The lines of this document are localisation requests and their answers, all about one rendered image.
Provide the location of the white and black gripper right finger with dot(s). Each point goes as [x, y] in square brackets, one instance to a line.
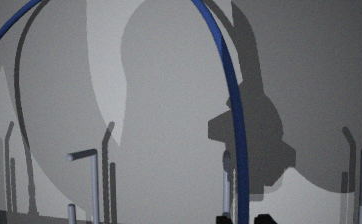
[264, 219]

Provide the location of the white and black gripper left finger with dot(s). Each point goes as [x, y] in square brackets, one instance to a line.
[223, 220]

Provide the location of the dark blue cable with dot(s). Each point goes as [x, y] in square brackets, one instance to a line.
[234, 94]

